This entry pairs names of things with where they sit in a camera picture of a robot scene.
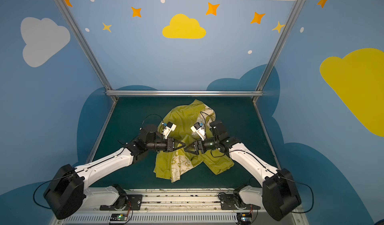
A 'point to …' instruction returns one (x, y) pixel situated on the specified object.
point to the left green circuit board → (118, 217)
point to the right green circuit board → (244, 218)
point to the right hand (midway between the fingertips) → (189, 147)
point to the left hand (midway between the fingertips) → (185, 144)
